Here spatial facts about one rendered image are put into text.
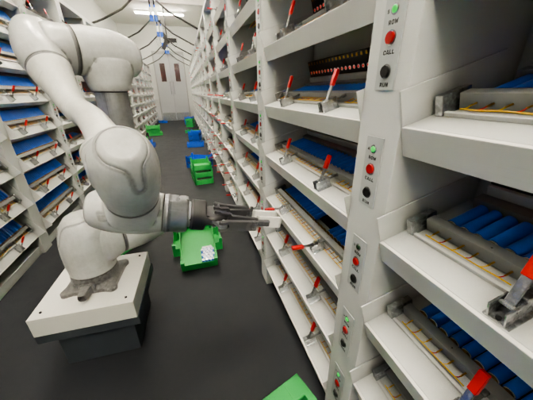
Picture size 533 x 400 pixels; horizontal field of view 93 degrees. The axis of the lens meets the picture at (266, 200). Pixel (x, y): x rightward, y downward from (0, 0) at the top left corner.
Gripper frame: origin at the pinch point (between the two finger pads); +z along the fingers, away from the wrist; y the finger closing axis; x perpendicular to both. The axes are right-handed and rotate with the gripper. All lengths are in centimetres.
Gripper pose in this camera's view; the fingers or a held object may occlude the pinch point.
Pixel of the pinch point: (266, 218)
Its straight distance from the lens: 69.3
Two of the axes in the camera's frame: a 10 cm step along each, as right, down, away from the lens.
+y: -2.9, -3.7, 8.8
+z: 9.4, 0.8, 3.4
